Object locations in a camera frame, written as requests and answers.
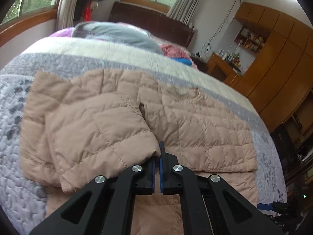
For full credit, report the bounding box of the grey pillow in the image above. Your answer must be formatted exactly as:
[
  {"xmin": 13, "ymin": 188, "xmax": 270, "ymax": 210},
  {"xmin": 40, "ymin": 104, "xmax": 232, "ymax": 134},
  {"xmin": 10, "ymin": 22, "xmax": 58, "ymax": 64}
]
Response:
[{"xmin": 72, "ymin": 21, "xmax": 163, "ymax": 55}]

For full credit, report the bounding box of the wall shelf with items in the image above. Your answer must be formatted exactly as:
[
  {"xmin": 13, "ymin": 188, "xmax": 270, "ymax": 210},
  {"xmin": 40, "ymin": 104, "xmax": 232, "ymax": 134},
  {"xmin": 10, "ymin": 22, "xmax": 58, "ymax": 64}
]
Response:
[{"xmin": 235, "ymin": 27, "xmax": 267, "ymax": 55}]

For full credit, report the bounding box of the wooden desk with items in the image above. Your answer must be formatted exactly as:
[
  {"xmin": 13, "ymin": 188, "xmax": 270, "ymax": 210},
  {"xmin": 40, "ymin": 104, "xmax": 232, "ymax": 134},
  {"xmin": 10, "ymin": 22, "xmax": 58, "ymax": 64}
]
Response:
[{"xmin": 206, "ymin": 53, "xmax": 241, "ymax": 87}]

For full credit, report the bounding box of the blue item on bed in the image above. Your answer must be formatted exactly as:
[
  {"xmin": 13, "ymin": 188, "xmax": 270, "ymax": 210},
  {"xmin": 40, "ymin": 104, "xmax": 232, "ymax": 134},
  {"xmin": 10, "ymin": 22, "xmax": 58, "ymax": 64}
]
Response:
[{"xmin": 172, "ymin": 58, "xmax": 192, "ymax": 66}]

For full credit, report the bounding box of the beige quilted jacket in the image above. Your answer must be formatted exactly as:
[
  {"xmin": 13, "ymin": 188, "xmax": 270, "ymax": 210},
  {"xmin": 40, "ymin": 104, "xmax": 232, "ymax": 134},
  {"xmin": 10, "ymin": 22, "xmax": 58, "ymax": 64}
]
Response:
[{"xmin": 19, "ymin": 68, "xmax": 259, "ymax": 235}]

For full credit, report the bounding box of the dark wooden headboard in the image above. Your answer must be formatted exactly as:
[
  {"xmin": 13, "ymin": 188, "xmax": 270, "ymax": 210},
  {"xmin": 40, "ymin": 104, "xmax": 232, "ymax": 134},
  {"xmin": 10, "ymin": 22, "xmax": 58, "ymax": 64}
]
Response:
[{"xmin": 108, "ymin": 2, "xmax": 195, "ymax": 48}]

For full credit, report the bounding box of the grey patterned quilt bedspread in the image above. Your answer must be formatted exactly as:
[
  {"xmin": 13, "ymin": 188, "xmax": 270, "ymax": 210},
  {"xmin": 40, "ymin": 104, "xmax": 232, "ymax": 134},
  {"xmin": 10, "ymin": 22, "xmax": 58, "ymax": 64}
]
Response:
[{"xmin": 1, "ymin": 37, "xmax": 286, "ymax": 234}]

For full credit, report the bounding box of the grey curtain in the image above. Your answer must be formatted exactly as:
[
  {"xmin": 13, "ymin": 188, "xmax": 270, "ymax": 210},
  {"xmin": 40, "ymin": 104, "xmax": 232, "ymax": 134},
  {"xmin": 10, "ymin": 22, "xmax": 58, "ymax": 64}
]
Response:
[{"xmin": 167, "ymin": 0, "xmax": 200, "ymax": 25}]

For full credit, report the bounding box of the side window wooden frame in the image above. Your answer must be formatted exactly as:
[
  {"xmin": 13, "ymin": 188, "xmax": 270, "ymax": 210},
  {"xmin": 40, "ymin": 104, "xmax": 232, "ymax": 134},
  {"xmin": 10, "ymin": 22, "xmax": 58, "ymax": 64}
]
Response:
[{"xmin": 1, "ymin": 0, "xmax": 59, "ymax": 46}]

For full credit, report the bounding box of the wooden wardrobe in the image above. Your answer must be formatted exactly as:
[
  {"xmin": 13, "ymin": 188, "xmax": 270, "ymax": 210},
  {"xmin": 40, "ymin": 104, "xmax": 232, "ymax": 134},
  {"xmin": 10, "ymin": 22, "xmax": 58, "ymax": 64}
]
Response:
[{"xmin": 234, "ymin": 2, "xmax": 312, "ymax": 132}]

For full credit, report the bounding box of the pink floral bedding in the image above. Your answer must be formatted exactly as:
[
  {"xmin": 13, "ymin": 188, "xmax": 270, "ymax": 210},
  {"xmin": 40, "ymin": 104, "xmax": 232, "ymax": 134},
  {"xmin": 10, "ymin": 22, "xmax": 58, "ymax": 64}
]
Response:
[{"xmin": 118, "ymin": 22, "xmax": 198, "ymax": 70}]

